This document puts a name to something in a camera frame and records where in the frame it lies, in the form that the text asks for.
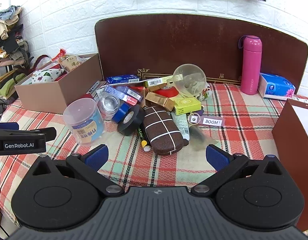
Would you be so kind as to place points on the pile of folded clothes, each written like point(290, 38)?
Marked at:
point(7, 55)

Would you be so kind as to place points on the lime green flat box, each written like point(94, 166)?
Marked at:
point(187, 103)

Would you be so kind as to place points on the plaid blanket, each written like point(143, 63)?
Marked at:
point(244, 120)

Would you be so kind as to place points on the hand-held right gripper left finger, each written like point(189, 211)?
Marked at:
point(97, 156)

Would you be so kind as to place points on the brown chair back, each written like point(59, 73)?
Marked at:
point(169, 42)

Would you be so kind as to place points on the blue long carton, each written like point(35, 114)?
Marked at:
point(121, 79)

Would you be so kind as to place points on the clear cotton swab jar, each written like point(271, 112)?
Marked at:
point(83, 122)

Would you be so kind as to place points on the brown open carton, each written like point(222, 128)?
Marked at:
point(291, 142)

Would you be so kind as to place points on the grey pen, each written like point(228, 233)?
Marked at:
point(93, 87)

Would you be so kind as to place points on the gold foil box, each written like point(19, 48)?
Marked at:
point(159, 100)

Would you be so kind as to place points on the blue tissue pack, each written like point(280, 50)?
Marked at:
point(278, 86)

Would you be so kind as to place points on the small clear glass jar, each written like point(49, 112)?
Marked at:
point(108, 103)

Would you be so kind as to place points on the white printed pouch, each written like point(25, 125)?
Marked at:
point(47, 75)

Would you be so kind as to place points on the bright red flat item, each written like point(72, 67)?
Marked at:
point(167, 92)

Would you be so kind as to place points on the blue tape roll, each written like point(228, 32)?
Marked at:
point(120, 113)

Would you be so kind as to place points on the black tape roll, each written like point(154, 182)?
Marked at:
point(130, 121)

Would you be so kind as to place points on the yellow-green long carton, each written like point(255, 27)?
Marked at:
point(156, 81)

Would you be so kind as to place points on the pink insulated bottle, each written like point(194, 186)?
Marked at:
point(251, 65)

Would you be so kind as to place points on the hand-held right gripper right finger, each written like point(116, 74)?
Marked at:
point(217, 156)

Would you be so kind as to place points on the black marker pen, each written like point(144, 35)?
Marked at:
point(143, 137)

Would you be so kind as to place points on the biscuit packet with green label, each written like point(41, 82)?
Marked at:
point(72, 62)

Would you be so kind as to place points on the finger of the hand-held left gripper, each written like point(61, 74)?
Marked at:
point(45, 133)
point(6, 126)

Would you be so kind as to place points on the red and blue carton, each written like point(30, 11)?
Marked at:
point(123, 93)

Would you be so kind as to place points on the brown grid glasses case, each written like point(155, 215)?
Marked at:
point(161, 130)

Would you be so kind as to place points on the cardboard box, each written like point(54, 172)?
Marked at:
point(68, 92)

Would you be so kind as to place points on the clear plastic bag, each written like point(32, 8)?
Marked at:
point(202, 136)

